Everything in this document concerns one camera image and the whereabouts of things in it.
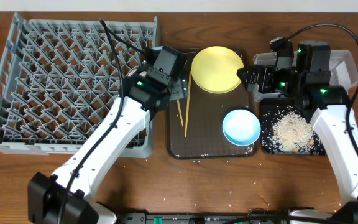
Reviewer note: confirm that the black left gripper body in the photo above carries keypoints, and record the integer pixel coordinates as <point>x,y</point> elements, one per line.
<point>177,76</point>

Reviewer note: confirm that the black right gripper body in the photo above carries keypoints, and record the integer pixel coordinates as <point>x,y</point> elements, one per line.
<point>284,81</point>

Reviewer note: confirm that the light blue bowl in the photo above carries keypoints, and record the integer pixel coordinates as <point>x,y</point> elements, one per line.
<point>241,127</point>

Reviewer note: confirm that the white round bowl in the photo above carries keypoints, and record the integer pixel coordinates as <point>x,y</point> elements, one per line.
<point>133,72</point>

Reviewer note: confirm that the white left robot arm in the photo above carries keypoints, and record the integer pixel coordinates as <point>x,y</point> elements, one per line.
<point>67,196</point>

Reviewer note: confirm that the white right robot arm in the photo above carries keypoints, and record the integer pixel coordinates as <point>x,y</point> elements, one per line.
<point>303,76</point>

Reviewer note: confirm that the black food waste tray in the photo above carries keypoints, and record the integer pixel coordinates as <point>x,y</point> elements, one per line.
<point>271,110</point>

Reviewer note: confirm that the clear plastic waste bin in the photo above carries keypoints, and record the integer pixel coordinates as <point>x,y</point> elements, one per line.
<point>341,64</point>

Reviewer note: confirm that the grey plastic dishwasher rack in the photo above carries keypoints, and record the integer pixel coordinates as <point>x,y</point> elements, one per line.
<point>59,79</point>

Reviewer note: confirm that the wooden chopstick right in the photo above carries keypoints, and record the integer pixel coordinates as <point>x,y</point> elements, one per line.
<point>188,104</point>

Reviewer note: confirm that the wooden chopstick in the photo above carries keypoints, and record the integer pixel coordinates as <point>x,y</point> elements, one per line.
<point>180,113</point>
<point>188,104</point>

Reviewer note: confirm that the wooden chopstick left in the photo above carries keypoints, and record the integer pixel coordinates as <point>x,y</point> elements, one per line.
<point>180,113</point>

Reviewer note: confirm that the yellow round plate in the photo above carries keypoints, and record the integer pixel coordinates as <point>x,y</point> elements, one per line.
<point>214,69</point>

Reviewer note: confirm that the dark brown serving tray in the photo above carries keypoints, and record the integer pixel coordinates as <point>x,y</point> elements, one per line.
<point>205,138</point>

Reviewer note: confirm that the pile of rice scraps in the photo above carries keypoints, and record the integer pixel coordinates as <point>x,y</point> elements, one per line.
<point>292,134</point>

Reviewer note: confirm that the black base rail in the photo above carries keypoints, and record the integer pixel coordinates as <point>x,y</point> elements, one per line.
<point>181,218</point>

